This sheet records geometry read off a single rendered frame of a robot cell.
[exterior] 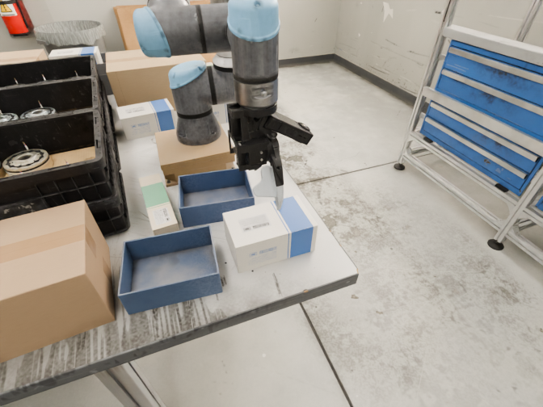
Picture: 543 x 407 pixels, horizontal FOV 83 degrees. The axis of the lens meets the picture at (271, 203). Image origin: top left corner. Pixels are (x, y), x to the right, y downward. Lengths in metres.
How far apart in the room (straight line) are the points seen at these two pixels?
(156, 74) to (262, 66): 1.00
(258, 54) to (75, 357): 0.63
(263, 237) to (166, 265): 0.25
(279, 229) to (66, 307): 0.44
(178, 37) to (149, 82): 0.90
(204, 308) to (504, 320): 1.42
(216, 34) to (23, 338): 0.64
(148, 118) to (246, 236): 0.76
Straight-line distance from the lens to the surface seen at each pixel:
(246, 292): 0.72
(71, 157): 1.05
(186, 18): 0.60
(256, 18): 0.50
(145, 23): 0.60
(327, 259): 0.78
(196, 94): 1.01
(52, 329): 0.75
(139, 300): 0.71
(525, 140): 1.86
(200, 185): 0.97
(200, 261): 0.78
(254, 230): 0.71
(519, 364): 1.72
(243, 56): 0.51
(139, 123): 1.33
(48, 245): 0.72
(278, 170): 0.58
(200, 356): 1.44
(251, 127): 0.57
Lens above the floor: 1.30
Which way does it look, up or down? 41 degrees down
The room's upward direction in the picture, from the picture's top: straight up
